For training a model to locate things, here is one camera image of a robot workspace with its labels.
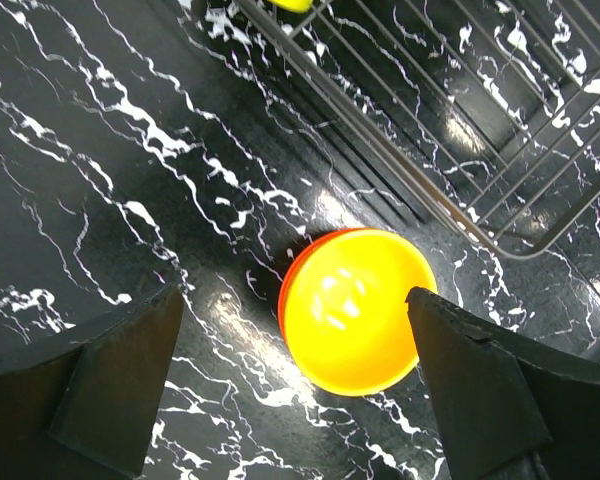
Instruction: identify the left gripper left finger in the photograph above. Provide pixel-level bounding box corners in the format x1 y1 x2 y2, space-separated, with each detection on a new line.
0 286 184 479

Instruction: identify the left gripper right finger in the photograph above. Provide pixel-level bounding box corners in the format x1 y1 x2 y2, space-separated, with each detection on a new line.
406 287 600 479

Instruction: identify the lime green bowl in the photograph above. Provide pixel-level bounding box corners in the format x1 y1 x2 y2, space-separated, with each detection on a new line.
269 0 313 13

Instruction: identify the yellow bowl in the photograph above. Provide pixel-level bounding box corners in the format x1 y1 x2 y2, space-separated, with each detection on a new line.
285 228 437 397

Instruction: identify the orange bowl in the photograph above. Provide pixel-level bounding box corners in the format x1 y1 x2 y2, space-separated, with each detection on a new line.
277 227 368 342

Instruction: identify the wire dish rack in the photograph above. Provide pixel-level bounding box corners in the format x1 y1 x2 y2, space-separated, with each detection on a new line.
239 1 600 260

